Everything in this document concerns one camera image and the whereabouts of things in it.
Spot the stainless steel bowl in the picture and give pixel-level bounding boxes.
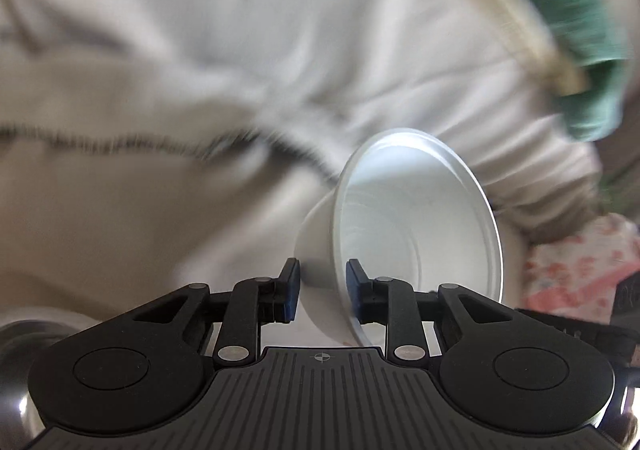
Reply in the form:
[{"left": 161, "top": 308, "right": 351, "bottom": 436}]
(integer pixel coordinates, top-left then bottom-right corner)
[{"left": 0, "top": 320, "right": 72, "bottom": 449}]

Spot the green plush toy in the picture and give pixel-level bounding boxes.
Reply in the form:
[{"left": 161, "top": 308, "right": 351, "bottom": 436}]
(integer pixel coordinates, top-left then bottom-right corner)
[{"left": 530, "top": 0, "right": 631, "bottom": 142}]

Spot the pink floral cloth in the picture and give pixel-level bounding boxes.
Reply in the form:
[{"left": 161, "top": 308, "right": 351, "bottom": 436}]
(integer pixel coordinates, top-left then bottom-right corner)
[{"left": 522, "top": 214, "right": 639, "bottom": 324}]

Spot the white cup orange logo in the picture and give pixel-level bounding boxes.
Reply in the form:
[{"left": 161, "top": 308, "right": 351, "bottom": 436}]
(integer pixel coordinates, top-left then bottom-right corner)
[{"left": 294, "top": 128, "right": 504, "bottom": 346}]

